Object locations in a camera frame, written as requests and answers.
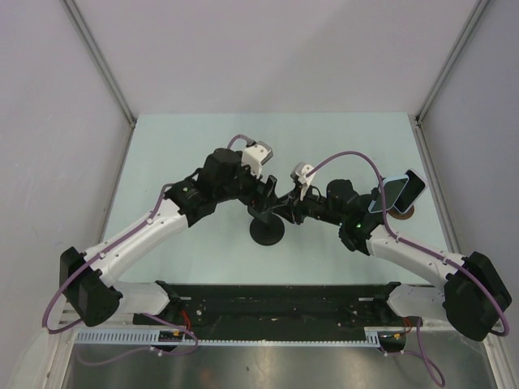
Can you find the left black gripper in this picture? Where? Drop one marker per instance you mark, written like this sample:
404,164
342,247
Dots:
247,199

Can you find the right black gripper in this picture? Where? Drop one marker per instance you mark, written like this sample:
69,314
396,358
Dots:
295,211

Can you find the black phone stand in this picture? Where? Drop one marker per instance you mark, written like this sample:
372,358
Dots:
267,233
373,204

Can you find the black smartphone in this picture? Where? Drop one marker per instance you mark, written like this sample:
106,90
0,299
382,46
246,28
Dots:
260,199

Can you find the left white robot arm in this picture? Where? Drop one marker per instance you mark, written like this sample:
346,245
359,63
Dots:
90,280

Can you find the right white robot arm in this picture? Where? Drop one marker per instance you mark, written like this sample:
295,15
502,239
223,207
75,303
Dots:
470,295

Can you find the brown round stand base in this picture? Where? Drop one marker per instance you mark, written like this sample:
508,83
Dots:
394,213

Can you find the black-screen blue-edged phone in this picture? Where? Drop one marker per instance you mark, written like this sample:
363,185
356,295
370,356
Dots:
413,189

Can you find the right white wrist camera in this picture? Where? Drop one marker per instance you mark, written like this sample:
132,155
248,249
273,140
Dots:
302,178

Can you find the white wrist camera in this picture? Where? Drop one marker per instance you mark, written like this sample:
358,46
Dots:
255,157
302,178

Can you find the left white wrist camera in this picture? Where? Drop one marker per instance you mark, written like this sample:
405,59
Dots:
255,157

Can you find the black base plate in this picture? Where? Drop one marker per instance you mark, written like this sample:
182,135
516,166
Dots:
285,310

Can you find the right aluminium frame post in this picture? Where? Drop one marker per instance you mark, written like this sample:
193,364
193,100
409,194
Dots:
469,28

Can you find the aluminium frame post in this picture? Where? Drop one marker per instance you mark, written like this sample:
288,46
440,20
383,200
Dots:
469,28
80,24

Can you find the grey slotted cable duct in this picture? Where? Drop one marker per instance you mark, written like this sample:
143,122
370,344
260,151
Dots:
164,337

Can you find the left aluminium frame post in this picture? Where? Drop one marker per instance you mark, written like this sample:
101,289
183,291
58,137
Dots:
80,24

